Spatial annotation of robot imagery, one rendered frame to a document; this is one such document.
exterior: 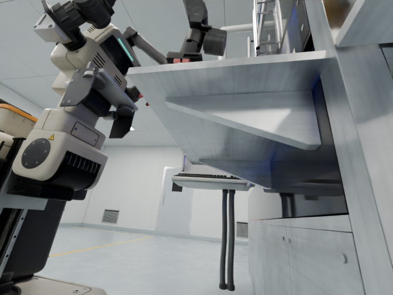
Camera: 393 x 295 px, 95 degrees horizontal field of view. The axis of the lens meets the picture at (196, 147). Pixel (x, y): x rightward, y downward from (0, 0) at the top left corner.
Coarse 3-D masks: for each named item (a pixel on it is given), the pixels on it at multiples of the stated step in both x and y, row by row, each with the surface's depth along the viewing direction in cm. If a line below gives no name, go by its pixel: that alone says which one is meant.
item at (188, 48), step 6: (186, 42) 52; (192, 42) 52; (186, 48) 51; (192, 48) 52; (198, 48) 53; (186, 54) 50; (192, 54) 50; (198, 54) 49; (192, 60) 52; (198, 60) 51
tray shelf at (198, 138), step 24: (144, 72) 39; (168, 72) 38; (192, 72) 38; (216, 72) 37; (240, 72) 37; (264, 72) 36; (288, 72) 36; (312, 72) 35; (144, 96) 47; (168, 96) 46; (168, 120) 58; (192, 120) 56; (192, 144) 75; (216, 144) 72; (240, 144) 70; (264, 144) 68
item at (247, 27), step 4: (248, 24) 188; (252, 24) 187; (220, 28) 194; (224, 28) 193; (228, 28) 192; (232, 28) 191; (236, 28) 190; (240, 28) 190; (244, 28) 189; (248, 28) 188; (252, 28) 188; (228, 32) 194; (232, 32) 194; (236, 32) 193; (240, 32) 193
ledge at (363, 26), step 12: (360, 0) 24; (372, 0) 23; (384, 0) 23; (360, 12) 25; (372, 12) 25; (384, 12) 25; (348, 24) 27; (360, 24) 26; (372, 24) 26; (384, 24) 26; (336, 36) 30; (348, 36) 28; (360, 36) 28; (372, 36) 28; (384, 36) 28
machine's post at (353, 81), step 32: (320, 0) 36; (352, 0) 34; (320, 32) 36; (352, 64) 29; (384, 64) 28; (352, 96) 27; (384, 96) 26; (352, 128) 26; (384, 128) 24; (352, 160) 26; (384, 160) 23; (352, 192) 26; (384, 192) 22; (352, 224) 26; (384, 224) 20; (384, 256) 20; (384, 288) 20
